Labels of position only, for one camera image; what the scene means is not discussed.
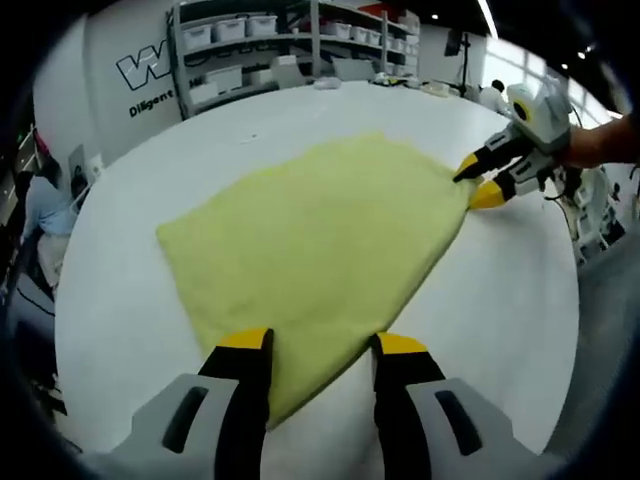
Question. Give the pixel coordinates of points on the long ceiling light strip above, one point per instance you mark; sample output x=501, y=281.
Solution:
x=484, y=11

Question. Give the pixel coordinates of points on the yellow-green cloth template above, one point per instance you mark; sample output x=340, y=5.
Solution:
x=310, y=240

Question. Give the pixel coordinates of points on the grey white desk chair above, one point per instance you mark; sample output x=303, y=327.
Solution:
x=79, y=157

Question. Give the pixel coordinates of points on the small white object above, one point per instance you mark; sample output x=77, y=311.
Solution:
x=327, y=83

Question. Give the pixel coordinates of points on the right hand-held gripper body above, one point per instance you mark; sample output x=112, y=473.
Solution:
x=545, y=117

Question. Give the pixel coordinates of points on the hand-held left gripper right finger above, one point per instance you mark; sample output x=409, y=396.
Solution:
x=400, y=385

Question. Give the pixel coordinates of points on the white cup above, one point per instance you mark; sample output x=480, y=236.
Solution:
x=96, y=166

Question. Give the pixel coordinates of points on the beige round tray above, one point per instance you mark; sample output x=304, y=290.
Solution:
x=436, y=88

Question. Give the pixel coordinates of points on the grey metal shelving unit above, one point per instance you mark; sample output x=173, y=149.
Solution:
x=314, y=40

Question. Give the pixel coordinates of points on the black monitor on stand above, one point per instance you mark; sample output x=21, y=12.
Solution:
x=452, y=42

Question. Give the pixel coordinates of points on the rows of white storage bins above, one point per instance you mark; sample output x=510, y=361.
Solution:
x=230, y=30

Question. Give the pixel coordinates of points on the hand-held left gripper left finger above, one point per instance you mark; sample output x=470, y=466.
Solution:
x=240, y=400

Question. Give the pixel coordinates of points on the white and yellow gadget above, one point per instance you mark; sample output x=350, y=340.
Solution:
x=393, y=79

